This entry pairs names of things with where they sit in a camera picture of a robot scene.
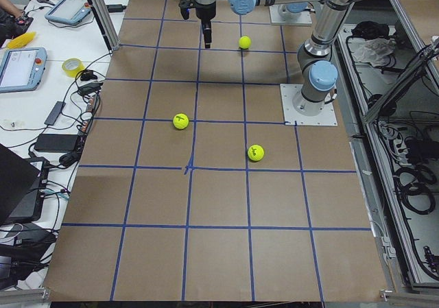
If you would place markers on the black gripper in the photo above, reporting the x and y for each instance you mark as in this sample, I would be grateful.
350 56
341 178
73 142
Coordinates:
205 12

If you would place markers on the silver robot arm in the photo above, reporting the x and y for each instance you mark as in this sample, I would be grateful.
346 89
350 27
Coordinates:
206 2
319 74

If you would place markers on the tennis ball near base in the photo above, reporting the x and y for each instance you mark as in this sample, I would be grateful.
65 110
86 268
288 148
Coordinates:
245 42

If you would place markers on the tennis ball centre front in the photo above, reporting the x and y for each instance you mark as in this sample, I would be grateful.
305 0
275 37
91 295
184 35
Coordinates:
180 121

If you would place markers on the tennis ball front left corner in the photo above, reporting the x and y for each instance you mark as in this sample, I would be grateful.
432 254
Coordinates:
255 152

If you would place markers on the teach pendant upper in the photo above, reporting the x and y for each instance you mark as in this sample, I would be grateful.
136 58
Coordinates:
69 12

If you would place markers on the teach pendant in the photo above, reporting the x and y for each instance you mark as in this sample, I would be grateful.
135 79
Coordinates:
22 69
69 12

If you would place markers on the yellow tape roll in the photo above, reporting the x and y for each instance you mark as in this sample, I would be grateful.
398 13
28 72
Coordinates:
72 67

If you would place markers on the teach pendant lower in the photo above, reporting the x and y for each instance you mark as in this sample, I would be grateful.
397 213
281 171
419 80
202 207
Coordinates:
22 69

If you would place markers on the black power adapter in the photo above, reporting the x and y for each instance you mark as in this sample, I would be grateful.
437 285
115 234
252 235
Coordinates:
56 142

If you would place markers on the black laptop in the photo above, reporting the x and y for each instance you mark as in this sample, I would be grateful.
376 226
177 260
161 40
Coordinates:
22 183

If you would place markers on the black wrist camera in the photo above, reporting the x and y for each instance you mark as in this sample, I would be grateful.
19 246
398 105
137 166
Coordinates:
185 7

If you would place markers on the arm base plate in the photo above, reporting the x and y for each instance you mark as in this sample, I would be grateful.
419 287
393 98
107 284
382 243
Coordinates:
297 111
297 14

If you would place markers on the aluminium frame post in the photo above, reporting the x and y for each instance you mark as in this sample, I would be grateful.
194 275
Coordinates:
106 27

